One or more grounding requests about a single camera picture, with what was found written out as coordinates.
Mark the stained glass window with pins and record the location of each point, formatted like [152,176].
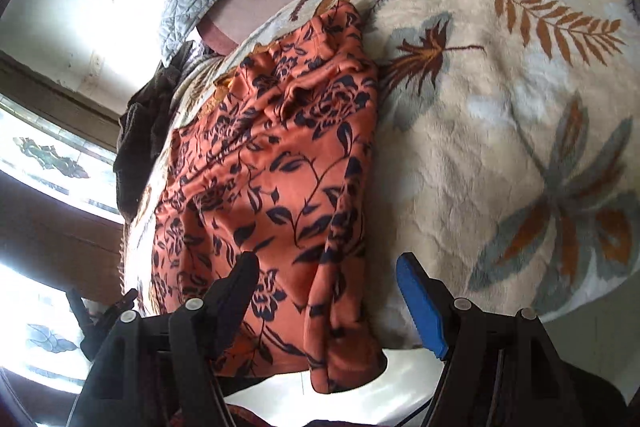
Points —
[45,157]

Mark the grey striped cloth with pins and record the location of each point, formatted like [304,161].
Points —
[197,57]

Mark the orange floral garment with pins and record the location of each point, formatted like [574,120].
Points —
[280,157]

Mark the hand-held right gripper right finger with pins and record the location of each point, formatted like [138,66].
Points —
[422,307]

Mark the dark brown cloth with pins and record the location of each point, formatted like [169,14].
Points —
[140,132]

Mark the cream leaf-print blanket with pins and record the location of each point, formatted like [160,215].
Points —
[475,132]

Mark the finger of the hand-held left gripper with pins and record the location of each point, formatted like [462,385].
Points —
[122,299]
[80,312]

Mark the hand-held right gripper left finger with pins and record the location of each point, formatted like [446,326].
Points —
[240,292]

